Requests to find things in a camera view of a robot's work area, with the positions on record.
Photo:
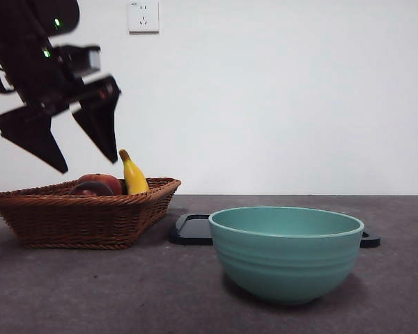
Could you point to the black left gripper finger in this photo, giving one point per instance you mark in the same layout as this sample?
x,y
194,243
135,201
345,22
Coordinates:
x,y
35,135
101,125

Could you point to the dark red plum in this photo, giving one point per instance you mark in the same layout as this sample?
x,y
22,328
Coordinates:
x,y
90,190

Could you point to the teal ribbed bowl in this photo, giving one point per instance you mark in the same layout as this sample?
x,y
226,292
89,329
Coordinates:
x,y
285,264

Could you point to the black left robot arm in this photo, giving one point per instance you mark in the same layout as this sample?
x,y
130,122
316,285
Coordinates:
x,y
21,52

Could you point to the red orange peach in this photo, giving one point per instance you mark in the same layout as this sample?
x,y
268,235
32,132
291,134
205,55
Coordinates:
x,y
104,181

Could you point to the yellow banana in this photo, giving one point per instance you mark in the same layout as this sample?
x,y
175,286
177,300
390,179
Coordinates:
x,y
135,179

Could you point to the dark green fruit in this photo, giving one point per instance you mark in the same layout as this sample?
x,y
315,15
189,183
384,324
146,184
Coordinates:
x,y
124,188

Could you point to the brown wicker basket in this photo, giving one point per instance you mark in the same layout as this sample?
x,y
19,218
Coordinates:
x,y
80,222

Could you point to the dark rectangular tray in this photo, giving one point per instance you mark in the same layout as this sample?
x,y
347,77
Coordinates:
x,y
191,233

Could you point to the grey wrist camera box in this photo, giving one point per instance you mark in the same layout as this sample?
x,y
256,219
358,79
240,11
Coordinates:
x,y
87,59

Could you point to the white wall socket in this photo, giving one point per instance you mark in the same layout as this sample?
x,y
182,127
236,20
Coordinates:
x,y
144,17

